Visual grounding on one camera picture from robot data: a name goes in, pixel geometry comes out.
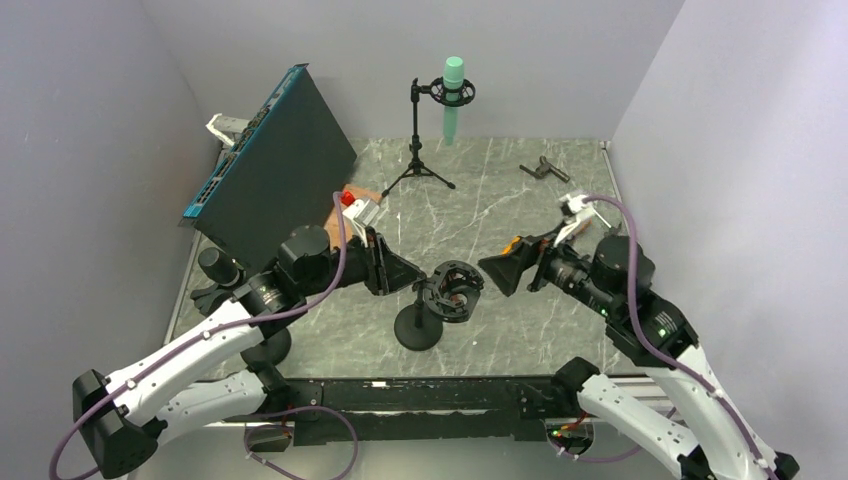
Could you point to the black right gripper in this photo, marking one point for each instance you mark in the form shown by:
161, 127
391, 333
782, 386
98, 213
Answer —
506, 270

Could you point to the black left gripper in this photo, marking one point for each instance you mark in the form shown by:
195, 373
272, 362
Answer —
387, 271

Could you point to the black shock-mount desk stand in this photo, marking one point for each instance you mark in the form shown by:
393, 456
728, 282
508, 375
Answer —
449, 295

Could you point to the black clip desk mic stand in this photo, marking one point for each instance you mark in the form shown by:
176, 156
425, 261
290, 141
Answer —
269, 352

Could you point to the black microphone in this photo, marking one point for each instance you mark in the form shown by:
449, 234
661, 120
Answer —
219, 267

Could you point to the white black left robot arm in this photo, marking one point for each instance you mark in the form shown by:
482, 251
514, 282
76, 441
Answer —
215, 371

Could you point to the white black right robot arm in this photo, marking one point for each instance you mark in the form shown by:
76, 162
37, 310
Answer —
712, 441

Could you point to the black tripod mic stand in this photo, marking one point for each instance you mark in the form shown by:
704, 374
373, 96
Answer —
416, 167

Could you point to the mint green microphone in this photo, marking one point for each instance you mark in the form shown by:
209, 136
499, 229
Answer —
452, 81

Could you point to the wooden board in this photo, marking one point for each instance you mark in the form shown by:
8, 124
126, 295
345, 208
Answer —
332, 225

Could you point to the dark metal clamp tool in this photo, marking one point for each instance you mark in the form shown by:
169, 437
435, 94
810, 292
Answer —
544, 169

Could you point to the white power strip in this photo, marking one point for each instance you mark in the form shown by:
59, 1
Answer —
227, 129

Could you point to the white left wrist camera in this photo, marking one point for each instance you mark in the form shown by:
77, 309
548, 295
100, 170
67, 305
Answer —
359, 213

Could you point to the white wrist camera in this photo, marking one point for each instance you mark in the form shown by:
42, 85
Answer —
577, 216
359, 213

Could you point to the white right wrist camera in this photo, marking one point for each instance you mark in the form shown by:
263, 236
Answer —
577, 216

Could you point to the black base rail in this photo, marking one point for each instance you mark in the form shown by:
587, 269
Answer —
327, 410

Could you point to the blue black network switch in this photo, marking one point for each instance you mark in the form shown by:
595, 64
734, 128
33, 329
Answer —
278, 175

